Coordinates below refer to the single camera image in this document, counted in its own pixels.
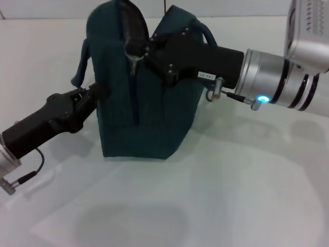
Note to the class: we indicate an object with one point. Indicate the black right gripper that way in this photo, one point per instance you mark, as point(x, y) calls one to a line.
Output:
point(205, 64)

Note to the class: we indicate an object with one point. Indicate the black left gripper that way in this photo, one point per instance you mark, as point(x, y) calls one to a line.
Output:
point(38, 126)

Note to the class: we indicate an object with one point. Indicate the dark teal fabric lunch bag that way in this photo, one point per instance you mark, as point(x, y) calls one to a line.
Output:
point(154, 115)

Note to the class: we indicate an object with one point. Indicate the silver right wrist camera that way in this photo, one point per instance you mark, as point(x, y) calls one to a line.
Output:
point(308, 31)

